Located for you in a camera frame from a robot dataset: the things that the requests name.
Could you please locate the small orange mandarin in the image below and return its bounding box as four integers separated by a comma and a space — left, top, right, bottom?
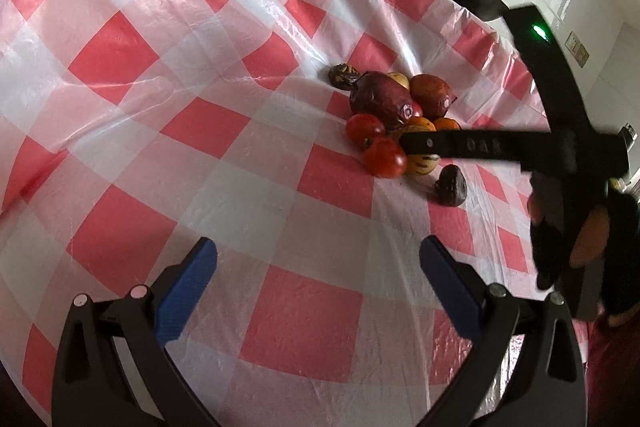
407, 116, 436, 131
433, 117, 461, 131

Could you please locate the dark purple mangosteen front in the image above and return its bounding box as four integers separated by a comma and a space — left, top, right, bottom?
434, 165, 468, 207

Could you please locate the brown red passion fruit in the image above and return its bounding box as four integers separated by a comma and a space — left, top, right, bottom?
409, 74, 457, 120

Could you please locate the small yellow fruit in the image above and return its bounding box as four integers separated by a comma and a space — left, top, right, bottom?
387, 72, 410, 90

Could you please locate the large dark red pomegranate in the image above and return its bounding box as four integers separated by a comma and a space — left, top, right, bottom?
349, 72, 414, 130

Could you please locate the dark brown dried mangosteen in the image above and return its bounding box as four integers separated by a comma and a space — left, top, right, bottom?
328, 63, 361, 91

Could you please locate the small red cherry tomato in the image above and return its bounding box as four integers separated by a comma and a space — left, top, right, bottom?
411, 102, 423, 117

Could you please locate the person right hand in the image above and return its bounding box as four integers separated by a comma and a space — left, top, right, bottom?
527, 192, 639, 327

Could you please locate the red white checkered tablecloth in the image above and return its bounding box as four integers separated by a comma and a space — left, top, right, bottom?
1, 0, 544, 426

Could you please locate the wall power socket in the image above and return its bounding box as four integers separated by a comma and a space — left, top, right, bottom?
565, 31, 589, 68

